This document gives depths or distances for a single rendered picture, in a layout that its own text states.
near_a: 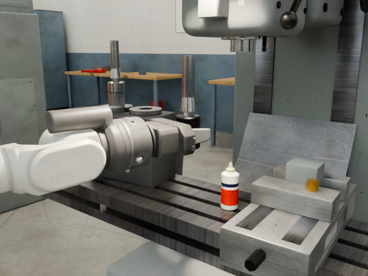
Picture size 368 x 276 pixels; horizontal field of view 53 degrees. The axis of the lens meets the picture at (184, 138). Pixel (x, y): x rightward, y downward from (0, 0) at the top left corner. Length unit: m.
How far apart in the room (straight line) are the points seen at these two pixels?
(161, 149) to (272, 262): 0.25
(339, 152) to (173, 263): 0.54
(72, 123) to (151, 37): 6.03
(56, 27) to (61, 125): 7.56
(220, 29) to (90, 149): 0.34
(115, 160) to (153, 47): 6.00
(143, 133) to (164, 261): 0.32
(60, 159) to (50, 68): 7.48
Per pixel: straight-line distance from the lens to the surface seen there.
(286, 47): 1.15
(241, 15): 0.69
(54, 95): 8.06
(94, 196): 1.00
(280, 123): 1.15
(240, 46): 0.76
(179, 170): 2.78
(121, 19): 7.10
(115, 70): 1.05
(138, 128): 0.61
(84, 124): 0.58
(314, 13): 0.84
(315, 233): 0.65
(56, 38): 8.09
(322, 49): 1.11
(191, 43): 6.04
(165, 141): 0.63
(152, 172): 0.97
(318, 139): 1.11
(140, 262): 0.83
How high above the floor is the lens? 1.29
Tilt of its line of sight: 14 degrees down
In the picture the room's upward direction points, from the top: straight up
